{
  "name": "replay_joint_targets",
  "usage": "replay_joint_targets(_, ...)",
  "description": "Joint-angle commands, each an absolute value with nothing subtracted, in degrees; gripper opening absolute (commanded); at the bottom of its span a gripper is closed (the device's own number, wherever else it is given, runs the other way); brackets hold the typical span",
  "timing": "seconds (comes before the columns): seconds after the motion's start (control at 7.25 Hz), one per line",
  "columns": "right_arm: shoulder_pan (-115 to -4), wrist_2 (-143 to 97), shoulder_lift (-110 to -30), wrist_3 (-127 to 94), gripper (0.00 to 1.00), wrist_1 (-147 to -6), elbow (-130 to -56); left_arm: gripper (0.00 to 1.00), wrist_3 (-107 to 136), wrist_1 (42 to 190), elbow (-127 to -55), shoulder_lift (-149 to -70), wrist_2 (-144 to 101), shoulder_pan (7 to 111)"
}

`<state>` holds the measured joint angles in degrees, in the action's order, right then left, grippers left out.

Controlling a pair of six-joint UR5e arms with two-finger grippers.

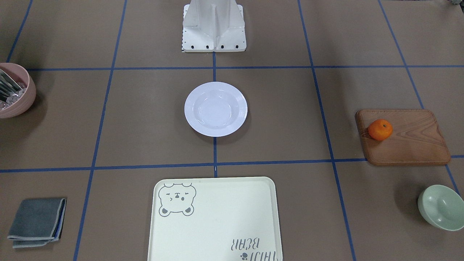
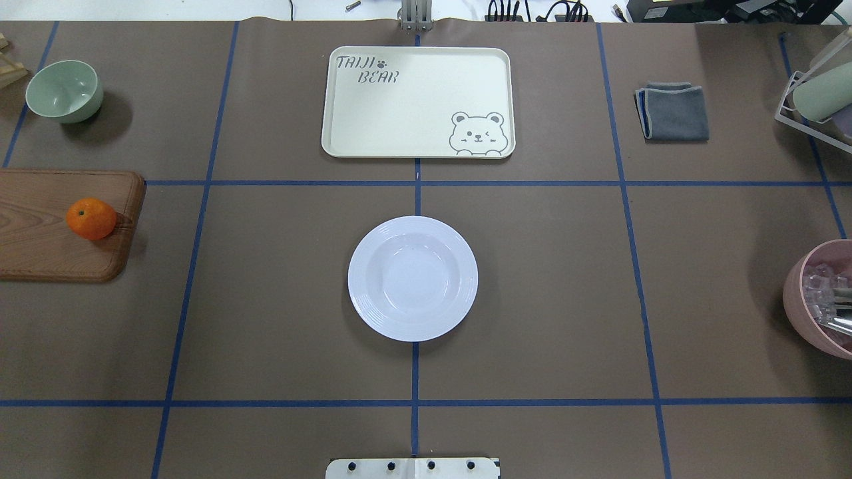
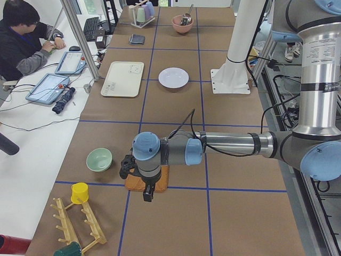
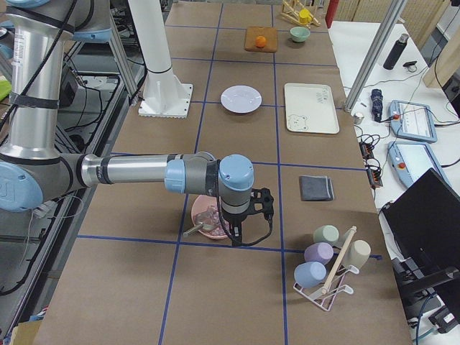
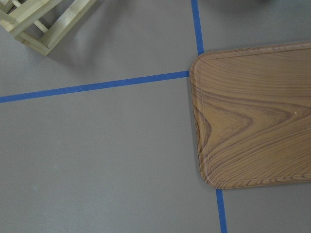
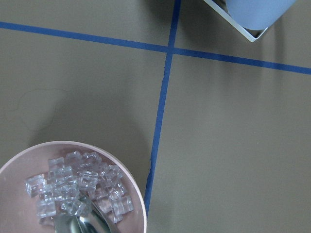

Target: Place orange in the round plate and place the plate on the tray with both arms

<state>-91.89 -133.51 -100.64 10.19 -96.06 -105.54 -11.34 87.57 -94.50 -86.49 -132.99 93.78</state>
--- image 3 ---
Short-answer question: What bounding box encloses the cream bear tray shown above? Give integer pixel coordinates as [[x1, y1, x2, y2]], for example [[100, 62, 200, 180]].
[[101, 61, 144, 98]]

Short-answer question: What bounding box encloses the aluminium frame post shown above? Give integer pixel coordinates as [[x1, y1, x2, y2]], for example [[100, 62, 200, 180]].
[[60, 0, 99, 82]]

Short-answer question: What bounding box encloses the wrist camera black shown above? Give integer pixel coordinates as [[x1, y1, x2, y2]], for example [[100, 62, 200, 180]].
[[119, 155, 139, 179]]

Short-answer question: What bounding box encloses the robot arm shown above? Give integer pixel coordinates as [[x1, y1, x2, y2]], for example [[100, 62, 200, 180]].
[[119, 1, 340, 202]]

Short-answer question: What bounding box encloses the yellow plastic cup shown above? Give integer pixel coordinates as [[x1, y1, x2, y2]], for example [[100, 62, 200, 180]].
[[71, 182, 89, 204]]

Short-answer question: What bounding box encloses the purple cup on rack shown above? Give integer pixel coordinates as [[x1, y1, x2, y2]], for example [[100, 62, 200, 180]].
[[141, 2, 155, 19]]

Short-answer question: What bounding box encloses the white camera pole base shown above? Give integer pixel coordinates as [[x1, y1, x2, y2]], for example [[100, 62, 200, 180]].
[[211, 0, 267, 94]]

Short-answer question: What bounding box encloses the wooden cup rack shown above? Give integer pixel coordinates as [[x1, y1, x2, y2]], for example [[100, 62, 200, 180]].
[[51, 198, 107, 255]]

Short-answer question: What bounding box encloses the white round plate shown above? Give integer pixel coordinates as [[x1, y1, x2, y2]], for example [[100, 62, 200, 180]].
[[158, 67, 189, 89]]

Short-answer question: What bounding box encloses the small brown box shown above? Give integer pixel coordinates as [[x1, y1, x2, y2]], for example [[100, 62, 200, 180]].
[[95, 36, 107, 49]]

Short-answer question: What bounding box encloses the folded dark umbrella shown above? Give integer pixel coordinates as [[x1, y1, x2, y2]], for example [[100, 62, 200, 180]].
[[52, 87, 76, 114]]

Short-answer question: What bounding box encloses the black keyboard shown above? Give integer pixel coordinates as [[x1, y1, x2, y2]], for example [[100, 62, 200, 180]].
[[83, 17, 100, 42]]

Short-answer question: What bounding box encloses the small metal cup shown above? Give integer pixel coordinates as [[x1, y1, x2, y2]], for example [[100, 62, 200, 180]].
[[83, 84, 91, 93]]

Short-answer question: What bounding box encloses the dark green cup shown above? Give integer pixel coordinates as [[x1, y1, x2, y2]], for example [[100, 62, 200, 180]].
[[53, 242, 82, 256]]

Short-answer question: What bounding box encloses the teach pendant tablet far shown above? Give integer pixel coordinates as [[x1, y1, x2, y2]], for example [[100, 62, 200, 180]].
[[55, 51, 86, 75]]

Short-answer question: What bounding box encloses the grey folded cloth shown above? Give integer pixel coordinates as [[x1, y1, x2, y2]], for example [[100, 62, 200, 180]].
[[129, 34, 145, 45]]

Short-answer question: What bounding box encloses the seated person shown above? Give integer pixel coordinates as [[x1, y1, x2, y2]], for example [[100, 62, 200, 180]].
[[1, 1, 66, 81]]

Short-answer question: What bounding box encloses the green ceramic bowl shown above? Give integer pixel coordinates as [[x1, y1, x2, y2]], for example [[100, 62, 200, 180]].
[[86, 148, 112, 172]]

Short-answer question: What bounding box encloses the teach pendant tablet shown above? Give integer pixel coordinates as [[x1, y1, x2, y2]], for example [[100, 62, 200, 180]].
[[55, 51, 86, 75], [25, 73, 70, 105]]

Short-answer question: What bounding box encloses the black computer mouse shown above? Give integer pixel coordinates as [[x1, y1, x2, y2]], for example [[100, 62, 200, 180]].
[[69, 46, 81, 52]]

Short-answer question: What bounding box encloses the teach pendant tablet near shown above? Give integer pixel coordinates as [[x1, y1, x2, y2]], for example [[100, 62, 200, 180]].
[[25, 73, 70, 105]]

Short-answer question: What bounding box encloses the green cup on rack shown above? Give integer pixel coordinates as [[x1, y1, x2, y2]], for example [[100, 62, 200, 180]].
[[136, 7, 145, 23]]

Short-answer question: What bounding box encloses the white cup rack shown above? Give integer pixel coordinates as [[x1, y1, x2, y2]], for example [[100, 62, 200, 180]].
[[131, 17, 156, 28]]

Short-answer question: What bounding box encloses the wooden cutting board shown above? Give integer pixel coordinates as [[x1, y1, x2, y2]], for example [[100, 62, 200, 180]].
[[125, 166, 169, 193]]

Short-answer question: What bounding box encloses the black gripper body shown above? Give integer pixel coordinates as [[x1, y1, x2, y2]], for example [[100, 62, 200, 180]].
[[137, 170, 162, 190]]

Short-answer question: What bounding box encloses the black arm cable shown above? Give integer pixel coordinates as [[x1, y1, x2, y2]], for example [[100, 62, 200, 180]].
[[167, 108, 302, 158]]

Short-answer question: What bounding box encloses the metal scoop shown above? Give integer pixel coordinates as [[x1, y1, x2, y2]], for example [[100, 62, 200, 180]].
[[180, 4, 193, 26]]

